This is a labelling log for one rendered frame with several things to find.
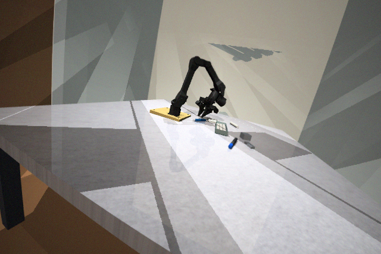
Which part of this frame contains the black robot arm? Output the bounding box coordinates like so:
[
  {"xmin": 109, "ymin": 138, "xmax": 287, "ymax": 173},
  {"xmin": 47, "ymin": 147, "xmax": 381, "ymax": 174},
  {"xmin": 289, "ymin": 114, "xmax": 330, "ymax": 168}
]
[{"xmin": 168, "ymin": 57, "xmax": 227, "ymax": 117}]

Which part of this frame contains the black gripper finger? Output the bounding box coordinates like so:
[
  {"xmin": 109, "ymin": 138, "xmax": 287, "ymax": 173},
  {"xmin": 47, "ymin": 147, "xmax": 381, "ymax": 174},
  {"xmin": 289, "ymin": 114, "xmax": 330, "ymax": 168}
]
[
  {"xmin": 201, "ymin": 107, "xmax": 212, "ymax": 118},
  {"xmin": 198, "ymin": 105, "xmax": 205, "ymax": 116}
]

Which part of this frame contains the keyboard with white letter keys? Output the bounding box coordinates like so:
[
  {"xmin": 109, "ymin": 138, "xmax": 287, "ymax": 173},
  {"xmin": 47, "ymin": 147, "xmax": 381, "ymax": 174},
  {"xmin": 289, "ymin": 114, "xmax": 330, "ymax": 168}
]
[{"xmin": 215, "ymin": 121, "xmax": 229, "ymax": 136}]

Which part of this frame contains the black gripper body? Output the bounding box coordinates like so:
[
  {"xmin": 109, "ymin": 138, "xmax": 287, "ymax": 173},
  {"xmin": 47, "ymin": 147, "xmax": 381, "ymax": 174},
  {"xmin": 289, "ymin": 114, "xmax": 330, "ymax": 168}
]
[{"xmin": 195, "ymin": 96, "xmax": 218, "ymax": 114}]

